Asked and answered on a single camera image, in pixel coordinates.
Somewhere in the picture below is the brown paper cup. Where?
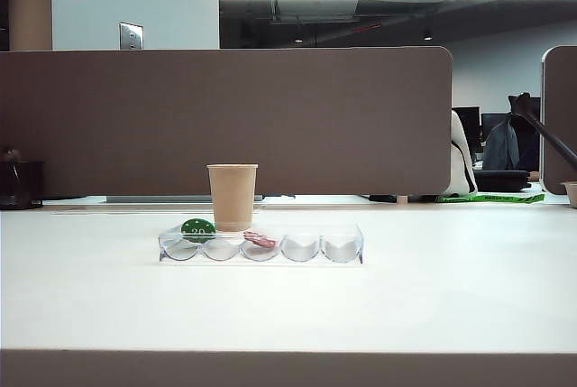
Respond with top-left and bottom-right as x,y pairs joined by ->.
206,163 -> 260,233

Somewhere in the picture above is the red poker chip 10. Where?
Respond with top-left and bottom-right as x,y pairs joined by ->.
243,230 -> 278,250

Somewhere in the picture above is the clear plastic chip tray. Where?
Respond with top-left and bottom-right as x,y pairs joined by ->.
158,223 -> 365,265

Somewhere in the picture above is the green poker chip 20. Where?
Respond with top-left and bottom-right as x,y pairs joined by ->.
180,217 -> 215,244

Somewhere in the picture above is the wide brown desk partition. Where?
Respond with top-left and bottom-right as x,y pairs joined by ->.
0,46 -> 453,197

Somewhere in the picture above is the black computer monitor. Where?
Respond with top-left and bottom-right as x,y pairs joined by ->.
453,106 -> 481,154

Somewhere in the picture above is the black flat case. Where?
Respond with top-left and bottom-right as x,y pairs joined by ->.
472,169 -> 533,192

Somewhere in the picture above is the black mesh pen holder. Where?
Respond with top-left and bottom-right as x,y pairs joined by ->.
0,160 -> 45,210

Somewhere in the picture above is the black slanted pole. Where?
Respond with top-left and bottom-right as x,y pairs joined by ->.
508,91 -> 577,163

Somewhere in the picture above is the white desk cable hatch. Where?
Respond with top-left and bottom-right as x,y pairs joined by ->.
50,210 -> 214,216

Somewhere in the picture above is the white bag with black straps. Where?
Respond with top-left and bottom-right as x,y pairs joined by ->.
444,111 -> 479,195

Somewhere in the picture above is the metal wall switch plate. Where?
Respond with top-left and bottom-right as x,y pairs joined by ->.
119,21 -> 145,51

